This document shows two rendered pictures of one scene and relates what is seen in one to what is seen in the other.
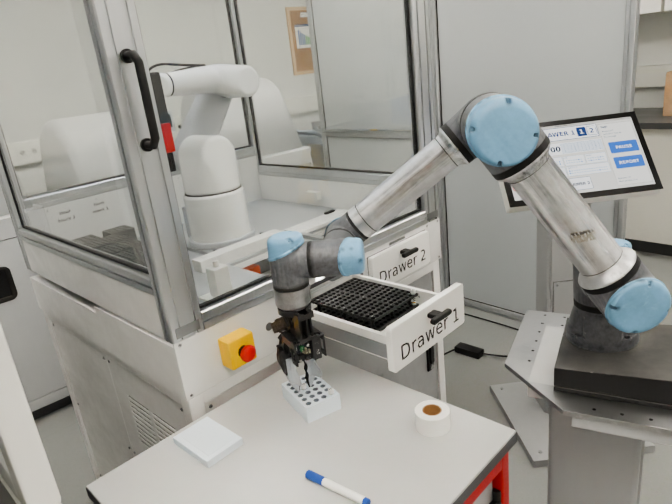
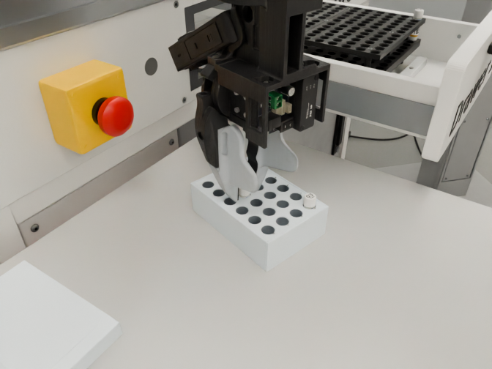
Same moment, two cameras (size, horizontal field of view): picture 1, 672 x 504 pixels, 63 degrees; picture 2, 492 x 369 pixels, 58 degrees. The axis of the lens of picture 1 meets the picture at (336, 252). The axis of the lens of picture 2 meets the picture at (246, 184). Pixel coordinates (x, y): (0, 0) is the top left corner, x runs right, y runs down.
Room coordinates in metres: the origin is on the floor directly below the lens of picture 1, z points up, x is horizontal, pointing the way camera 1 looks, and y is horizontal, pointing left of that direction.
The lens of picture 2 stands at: (0.70, 0.18, 1.08)
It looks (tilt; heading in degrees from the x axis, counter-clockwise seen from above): 36 degrees down; 348
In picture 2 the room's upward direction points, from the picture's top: straight up
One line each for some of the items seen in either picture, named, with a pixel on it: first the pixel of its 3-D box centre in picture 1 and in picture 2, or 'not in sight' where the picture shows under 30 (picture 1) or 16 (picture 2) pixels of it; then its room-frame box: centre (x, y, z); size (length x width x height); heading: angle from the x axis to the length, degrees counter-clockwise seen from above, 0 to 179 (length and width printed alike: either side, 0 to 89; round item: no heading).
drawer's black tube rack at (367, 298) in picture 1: (364, 307); (323, 43); (1.30, -0.06, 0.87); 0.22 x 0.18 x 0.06; 44
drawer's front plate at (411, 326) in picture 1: (427, 324); (473, 70); (1.15, -0.20, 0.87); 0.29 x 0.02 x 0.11; 134
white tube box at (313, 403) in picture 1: (310, 395); (256, 208); (1.06, 0.09, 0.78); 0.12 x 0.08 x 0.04; 29
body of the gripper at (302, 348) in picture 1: (299, 331); (261, 57); (1.04, 0.10, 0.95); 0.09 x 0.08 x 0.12; 29
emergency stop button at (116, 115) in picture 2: (246, 352); (112, 115); (1.12, 0.23, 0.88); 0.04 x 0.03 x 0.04; 134
